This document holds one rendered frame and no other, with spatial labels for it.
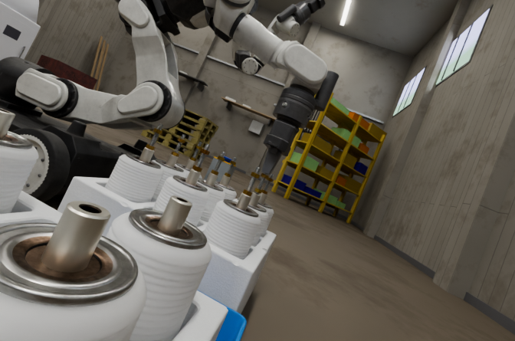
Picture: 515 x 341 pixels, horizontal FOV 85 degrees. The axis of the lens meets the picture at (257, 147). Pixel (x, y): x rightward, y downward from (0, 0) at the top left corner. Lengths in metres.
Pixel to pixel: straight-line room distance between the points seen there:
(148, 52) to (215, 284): 0.82
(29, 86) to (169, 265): 1.08
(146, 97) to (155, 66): 0.14
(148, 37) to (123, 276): 0.97
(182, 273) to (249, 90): 9.88
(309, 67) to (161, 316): 0.55
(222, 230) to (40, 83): 0.90
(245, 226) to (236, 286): 0.10
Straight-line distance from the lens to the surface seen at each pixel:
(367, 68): 10.45
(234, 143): 9.73
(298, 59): 0.67
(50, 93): 1.20
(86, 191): 0.63
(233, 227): 0.53
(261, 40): 0.71
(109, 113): 1.07
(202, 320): 0.33
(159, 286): 0.26
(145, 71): 1.07
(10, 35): 4.98
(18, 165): 0.40
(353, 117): 7.06
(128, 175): 0.62
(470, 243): 3.47
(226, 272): 0.51
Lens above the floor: 0.34
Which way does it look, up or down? 4 degrees up
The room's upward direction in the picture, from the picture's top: 24 degrees clockwise
